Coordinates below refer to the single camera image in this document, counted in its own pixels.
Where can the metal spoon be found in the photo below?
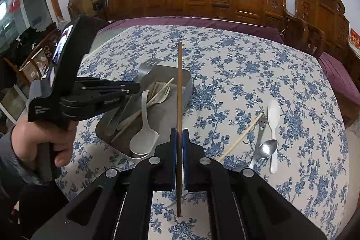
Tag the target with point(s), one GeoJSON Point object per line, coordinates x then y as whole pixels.
{"type": "Point", "coordinates": [268, 148]}

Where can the white rice spoon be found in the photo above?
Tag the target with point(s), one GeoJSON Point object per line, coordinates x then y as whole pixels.
{"type": "Point", "coordinates": [142, 140]}

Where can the carved wooden armchair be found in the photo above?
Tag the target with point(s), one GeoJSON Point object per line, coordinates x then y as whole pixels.
{"type": "Point", "coordinates": [320, 12]}

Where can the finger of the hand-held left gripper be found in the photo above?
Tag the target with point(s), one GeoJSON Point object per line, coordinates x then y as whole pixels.
{"type": "Point", "coordinates": [112, 84]}
{"type": "Point", "coordinates": [95, 105]}

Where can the small black fan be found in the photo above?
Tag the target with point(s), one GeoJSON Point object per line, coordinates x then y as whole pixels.
{"type": "Point", "coordinates": [97, 5]}

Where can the light bamboo chopstick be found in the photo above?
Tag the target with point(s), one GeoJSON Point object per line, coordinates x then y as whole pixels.
{"type": "Point", "coordinates": [242, 137]}
{"type": "Point", "coordinates": [126, 127]}

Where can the blue floral tablecloth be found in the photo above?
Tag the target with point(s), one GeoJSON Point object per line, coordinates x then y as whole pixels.
{"type": "Point", "coordinates": [281, 74]}

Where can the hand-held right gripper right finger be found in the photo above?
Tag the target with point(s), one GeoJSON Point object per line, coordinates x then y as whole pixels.
{"type": "Point", "coordinates": [186, 144]}

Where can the purple armchair cushion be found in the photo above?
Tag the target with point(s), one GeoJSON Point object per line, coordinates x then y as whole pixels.
{"type": "Point", "coordinates": [340, 74]}

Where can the person's left hand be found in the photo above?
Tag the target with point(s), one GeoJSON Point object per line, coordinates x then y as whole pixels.
{"type": "Point", "coordinates": [36, 138]}

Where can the red gift box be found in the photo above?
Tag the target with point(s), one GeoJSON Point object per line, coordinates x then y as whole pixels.
{"type": "Point", "coordinates": [355, 41]}

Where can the white plastic spoon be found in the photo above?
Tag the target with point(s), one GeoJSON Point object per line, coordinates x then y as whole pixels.
{"type": "Point", "coordinates": [273, 116]}

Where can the rectangular metal tin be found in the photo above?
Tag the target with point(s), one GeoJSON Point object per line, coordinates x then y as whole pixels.
{"type": "Point", "coordinates": [164, 116]}

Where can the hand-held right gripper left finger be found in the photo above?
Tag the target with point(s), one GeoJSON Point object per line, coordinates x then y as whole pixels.
{"type": "Point", "coordinates": [174, 144]}

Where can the large brown cardboard box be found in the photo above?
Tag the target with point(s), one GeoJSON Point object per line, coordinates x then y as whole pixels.
{"type": "Point", "coordinates": [84, 3]}

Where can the wooden side chair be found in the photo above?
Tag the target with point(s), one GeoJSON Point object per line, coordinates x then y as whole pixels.
{"type": "Point", "coordinates": [33, 60]}

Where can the purple sofa cushion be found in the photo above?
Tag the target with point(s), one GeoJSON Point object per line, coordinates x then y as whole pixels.
{"type": "Point", "coordinates": [197, 22]}

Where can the beige plastic fork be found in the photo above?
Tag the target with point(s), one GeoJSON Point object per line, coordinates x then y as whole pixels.
{"type": "Point", "coordinates": [161, 96]}

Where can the smiley face metal fork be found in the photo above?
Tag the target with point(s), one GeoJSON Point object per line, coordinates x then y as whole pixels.
{"type": "Point", "coordinates": [262, 124]}

